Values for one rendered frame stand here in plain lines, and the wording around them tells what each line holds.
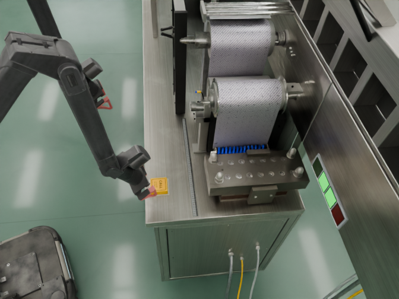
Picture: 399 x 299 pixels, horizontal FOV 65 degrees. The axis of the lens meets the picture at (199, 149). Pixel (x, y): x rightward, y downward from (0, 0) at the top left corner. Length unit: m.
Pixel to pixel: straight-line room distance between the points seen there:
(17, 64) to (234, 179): 0.84
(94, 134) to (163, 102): 0.87
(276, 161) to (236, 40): 0.51
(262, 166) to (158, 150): 0.49
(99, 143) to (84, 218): 1.52
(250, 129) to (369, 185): 0.52
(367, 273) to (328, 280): 1.31
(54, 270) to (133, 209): 0.65
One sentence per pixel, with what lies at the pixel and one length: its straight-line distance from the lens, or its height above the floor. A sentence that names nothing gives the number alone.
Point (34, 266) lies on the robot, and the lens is 2.05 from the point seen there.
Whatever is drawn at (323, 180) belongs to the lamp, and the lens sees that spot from 1.14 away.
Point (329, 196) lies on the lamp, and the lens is 1.11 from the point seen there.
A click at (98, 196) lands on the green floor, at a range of 2.44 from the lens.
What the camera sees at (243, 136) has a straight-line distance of 1.30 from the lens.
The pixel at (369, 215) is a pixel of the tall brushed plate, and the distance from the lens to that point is 0.97.
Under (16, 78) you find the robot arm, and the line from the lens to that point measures 0.71.
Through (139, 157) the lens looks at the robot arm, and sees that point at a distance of 1.01.
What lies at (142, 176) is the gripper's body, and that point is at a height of 1.14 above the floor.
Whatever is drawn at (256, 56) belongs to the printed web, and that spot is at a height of 1.30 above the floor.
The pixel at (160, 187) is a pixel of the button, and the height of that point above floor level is 0.92.
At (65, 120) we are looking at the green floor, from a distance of 2.99.
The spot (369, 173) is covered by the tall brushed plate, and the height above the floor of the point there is 1.39.
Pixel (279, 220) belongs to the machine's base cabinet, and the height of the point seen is 0.80.
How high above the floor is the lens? 2.06
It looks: 52 degrees down
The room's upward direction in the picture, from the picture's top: 5 degrees clockwise
